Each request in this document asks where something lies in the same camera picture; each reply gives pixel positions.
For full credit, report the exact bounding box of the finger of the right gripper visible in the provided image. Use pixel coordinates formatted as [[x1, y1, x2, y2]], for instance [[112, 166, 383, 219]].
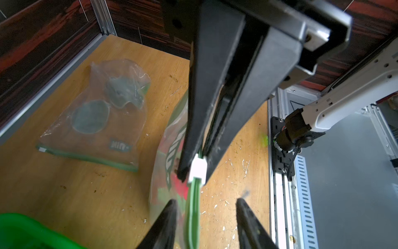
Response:
[[177, 1, 245, 181]]

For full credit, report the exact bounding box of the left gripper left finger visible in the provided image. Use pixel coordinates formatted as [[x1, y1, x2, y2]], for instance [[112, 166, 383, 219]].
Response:
[[136, 199, 178, 249]]

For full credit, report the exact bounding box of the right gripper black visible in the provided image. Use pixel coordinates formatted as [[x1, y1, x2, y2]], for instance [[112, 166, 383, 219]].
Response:
[[161, 1, 352, 180]]

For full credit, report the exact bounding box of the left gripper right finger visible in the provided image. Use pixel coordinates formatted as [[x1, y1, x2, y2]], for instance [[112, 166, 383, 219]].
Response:
[[236, 198, 277, 249]]

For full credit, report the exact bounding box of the clear zip-top bag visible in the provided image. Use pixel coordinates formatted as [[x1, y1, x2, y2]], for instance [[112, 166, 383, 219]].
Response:
[[36, 59, 151, 172], [148, 90, 212, 249]]

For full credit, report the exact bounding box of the green perforated plastic tray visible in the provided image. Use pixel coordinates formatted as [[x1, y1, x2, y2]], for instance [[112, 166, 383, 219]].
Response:
[[1, 213, 83, 249]]

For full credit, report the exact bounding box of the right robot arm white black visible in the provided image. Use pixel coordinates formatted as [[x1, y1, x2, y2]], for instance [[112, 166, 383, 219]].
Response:
[[161, 1, 398, 182]]

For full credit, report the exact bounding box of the dragon fruit in near bag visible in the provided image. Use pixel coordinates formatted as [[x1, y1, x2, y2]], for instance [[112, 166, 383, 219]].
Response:
[[156, 173, 188, 204]]

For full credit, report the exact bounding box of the aluminium front rail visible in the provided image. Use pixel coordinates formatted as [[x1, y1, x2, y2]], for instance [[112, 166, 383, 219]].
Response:
[[268, 86, 319, 249]]

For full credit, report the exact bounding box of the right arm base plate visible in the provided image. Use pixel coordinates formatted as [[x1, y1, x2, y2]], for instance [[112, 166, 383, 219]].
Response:
[[269, 116, 296, 182]]

